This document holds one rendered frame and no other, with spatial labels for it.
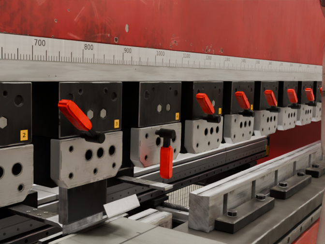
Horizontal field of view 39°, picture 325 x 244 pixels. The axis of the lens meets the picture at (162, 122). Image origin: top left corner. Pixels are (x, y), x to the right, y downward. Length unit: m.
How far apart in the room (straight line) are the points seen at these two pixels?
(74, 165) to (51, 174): 0.04
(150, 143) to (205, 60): 0.27
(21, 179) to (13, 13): 0.22
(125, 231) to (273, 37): 0.85
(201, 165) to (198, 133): 0.63
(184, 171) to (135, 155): 0.72
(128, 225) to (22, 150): 0.28
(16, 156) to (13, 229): 0.41
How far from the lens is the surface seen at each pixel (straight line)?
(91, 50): 0.75
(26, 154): 0.66
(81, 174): 0.74
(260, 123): 1.38
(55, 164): 0.71
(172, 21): 0.94
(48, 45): 0.68
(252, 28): 1.30
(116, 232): 0.81
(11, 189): 0.65
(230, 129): 1.20
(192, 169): 1.61
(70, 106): 0.66
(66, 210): 0.79
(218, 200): 1.23
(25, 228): 1.07
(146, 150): 0.88
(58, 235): 0.81
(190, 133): 1.02
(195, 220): 1.21
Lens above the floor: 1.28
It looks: 6 degrees down
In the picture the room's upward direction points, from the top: 2 degrees clockwise
